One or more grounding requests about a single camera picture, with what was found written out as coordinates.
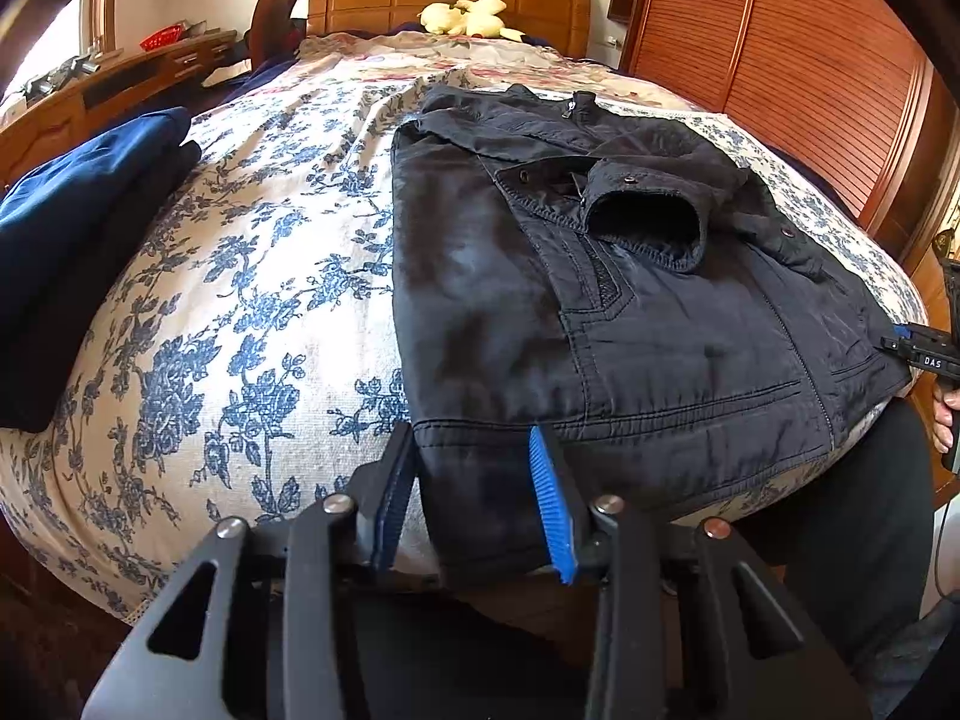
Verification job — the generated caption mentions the yellow plush toy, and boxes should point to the yellow plush toy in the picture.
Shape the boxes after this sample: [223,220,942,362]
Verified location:
[418,0,526,42]

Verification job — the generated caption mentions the long wooden desk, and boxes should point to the long wooden desk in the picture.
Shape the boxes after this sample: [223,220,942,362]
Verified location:
[0,30,241,188]

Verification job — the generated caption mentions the black jacket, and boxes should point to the black jacket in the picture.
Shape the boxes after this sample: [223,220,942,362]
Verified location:
[390,84,912,586]

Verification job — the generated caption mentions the blue folded garment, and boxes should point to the blue folded garment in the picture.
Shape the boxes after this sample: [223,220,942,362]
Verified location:
[0,106,194,346]

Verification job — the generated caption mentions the black metal gadgets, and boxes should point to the black metal gadgets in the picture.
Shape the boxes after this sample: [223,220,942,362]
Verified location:
[26,52,102,95]

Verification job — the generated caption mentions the pink floral blanket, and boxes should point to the pink floral blanket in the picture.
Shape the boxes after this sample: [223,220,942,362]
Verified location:
[296,31,676,110]

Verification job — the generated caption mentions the dark wooden chair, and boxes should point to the dark wooden chair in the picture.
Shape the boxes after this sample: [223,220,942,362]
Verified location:
[247,0,305,68]

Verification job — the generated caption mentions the wooden framed window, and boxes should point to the wooden framed window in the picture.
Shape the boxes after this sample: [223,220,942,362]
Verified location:
[0,0,121,102]

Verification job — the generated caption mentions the person's right hand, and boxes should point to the person's right hand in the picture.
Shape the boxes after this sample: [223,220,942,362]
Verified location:
[932,388,960,458]

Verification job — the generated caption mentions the blue floral bed sheet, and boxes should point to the blue floral bed sheet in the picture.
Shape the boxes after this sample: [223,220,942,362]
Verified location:
[0,64,931,623]

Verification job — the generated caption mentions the wooden louvered wardrobe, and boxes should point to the wooden louvered wardrobe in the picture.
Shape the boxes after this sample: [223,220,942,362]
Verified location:
[606,0,960,271]

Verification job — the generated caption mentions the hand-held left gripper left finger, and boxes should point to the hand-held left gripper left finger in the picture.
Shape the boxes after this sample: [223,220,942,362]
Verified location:
[81,420,418,720]

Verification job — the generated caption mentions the person's black trousers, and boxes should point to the person's black trousers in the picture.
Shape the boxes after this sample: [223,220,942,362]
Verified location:
[739,397,938,672]

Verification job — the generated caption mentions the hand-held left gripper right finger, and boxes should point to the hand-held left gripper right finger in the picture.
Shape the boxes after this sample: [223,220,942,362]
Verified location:
[527,424,875,720]

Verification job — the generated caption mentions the black folded garment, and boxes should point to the black folded garment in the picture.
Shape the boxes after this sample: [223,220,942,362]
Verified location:
[0,141,202,434]

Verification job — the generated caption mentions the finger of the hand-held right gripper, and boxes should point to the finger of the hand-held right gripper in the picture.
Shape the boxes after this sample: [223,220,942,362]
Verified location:
[891,321,960,352]
[879,341,960,380]

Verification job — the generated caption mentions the wooden bed headboard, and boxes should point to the wooden bed headboard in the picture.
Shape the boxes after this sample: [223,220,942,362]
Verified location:
[306,0,593,59]

